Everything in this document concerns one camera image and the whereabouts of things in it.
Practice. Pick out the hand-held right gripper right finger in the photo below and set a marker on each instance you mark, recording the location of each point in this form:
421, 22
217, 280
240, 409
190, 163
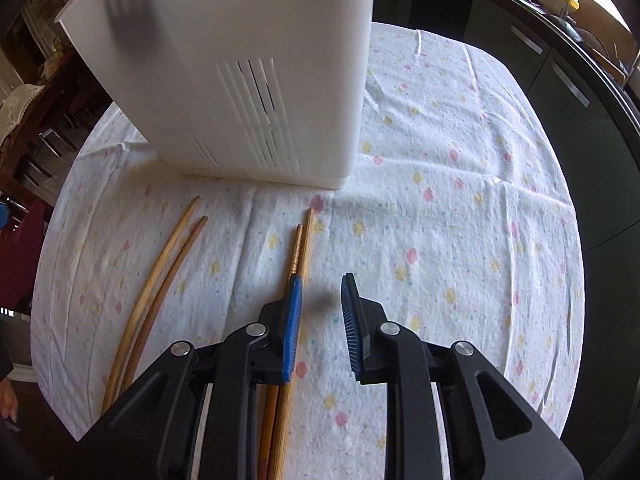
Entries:
350, 325

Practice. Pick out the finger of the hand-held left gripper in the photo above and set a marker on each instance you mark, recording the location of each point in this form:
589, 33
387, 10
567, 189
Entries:
3, 212

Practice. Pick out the light wooden chopstick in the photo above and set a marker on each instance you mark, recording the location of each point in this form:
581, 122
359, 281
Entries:
144, 310

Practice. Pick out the black kitchen countertop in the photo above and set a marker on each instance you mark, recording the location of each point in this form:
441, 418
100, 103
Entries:
590, 40

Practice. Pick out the white plastic utensil holder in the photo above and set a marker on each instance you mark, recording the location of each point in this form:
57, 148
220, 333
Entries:
200, 60

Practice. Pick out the dark red chair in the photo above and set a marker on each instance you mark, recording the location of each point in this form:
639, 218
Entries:
30, 250

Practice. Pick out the dark green kitchen cabinet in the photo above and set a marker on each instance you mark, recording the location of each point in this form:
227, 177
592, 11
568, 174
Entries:
525, 60

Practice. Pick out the grooved brown wooden chopstick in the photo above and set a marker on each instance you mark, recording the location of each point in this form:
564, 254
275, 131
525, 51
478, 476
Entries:
306, 245
295, 255

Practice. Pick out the white lace cloth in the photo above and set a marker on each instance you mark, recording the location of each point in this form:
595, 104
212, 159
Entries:
17, 107

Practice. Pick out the person's left hand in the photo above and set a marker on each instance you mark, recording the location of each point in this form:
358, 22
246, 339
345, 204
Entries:
6, 400

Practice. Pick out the white floral tablecloth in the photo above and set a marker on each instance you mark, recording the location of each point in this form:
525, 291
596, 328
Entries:
450, 260

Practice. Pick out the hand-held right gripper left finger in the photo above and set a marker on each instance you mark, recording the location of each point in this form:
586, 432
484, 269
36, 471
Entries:
294, 325

